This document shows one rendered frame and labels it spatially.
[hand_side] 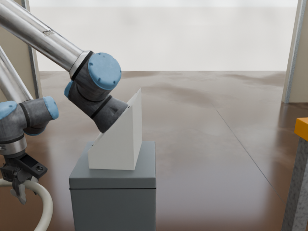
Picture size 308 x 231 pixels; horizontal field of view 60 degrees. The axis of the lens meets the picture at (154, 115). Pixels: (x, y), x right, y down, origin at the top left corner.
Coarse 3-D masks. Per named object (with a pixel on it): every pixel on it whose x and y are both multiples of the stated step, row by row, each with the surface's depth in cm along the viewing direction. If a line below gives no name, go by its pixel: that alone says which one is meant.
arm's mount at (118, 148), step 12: (132, 96) 148; (132, 108) 116; (120, 120) 118; (132, 120) 118; (108, 132) 121; (120, 132) 120; (132, 132) 120; (96, 144) 123; (108, 144) 123; (120, 144) 123; (132, 144) 122; (96, 156) 125; (108, 156) 125; (120, 156) 125; (132, 156) 124; (96, 168) 128; (108, 168) 127; (120, 168) 127; (132, 168) 126
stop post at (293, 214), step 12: (300, 120) 125; (300, 132) 126; (300, 144) 129; (300, 156) 129; (300, 168) 130; (300, 180) 130; (300, 192) 131; (288, 204) 140; (300, 204) 134; (288, 216) 141; (300, 216) 136; (288, 228) 141; (300, 228) 139
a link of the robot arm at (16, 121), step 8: (0, 104) 89; (8, 104) 88; (16, 104) 90; (0, 112) 85; (8, 112) 86; (16, 112) 89; (0, 120) 86; (8, 120) 87; (16, 120) 89; (24, 120) 90; (0, 128) 87; (8, 128) 88; (16, 128) 90; (24, 128) 94; (0, 136) 88; (8, 136) 88; (16, 136) 90
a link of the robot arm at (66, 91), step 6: (72, 84) 121; (66, 90) 122; (72, 90) 121; (78, 90) 118; (66, 96) 125; (72, 96) 123; (78, 96) 120; (108, 96) 127; (72, 102) 126; (78, 102) 123; (84, 102) 121; (90, 102) 120; (96, 102) 121; (102, 102) 124; (84, 108) 125; (90, 108) 124; (96, 108) 123; (90, 114) 126
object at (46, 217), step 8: (0, 184) 99; (8, 184) 99; (24, 184) 98; (32, 184) 96; (40, 192) 92; (48, 192) 92; (48, 200) 87; (48, 208) 84; (48, 216) 81; (40, 224) 78; (48, 224) 79
